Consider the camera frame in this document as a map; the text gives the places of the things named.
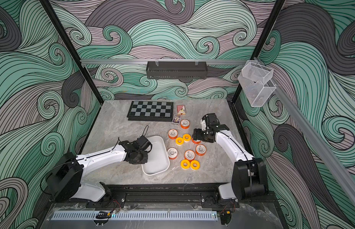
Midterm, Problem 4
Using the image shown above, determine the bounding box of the orange tape roll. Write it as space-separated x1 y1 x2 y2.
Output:
167 148 178 160
168 129 178 139
195 144 207 156
191 139 201 145
180 119 190 129
184 150 195 162

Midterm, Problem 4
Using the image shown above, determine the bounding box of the white storage box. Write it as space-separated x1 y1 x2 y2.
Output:
142 135 170 176

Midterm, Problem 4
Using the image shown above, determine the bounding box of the orange tape roll top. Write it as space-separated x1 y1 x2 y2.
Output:
180 119 190 129

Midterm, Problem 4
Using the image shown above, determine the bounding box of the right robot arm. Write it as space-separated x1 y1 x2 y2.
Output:
192 113 268 200

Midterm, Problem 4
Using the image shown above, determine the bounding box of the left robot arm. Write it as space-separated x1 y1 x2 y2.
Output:
45 135 153 202

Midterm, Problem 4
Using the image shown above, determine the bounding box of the yellow tape roll upper right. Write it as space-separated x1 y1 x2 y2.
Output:
183 134 191 142

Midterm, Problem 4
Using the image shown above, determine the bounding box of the yellow tape roll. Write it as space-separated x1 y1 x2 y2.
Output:
190 160 200 170
180 159 190 170
183 134 191 142
175 137 185 146

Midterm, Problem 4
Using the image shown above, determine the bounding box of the red card box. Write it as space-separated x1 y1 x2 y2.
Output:
177 105 186 115

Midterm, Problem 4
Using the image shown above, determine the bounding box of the purple card box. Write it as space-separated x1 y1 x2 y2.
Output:
172 114 182 125

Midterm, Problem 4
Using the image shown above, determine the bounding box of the yellow tape roll upper left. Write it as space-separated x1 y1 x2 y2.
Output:
175 137 185 146

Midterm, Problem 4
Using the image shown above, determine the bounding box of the yellow tape roll lower right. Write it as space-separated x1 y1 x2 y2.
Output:
190 160 200 170

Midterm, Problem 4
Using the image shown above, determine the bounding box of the yellow tape roll lower left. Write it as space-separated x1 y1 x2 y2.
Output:
180 159 190 170

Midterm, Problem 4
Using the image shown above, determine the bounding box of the black chessboard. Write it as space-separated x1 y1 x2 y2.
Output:
127 101 174 122

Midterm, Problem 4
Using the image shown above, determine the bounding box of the clear acrylic bin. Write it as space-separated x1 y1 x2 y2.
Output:
238 60 276 107

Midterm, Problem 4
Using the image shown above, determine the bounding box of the white perforated strip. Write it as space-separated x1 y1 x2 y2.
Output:
50 210 218 221

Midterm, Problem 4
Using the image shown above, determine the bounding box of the black wall shelf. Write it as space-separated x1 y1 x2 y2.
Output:
146 61 208 80

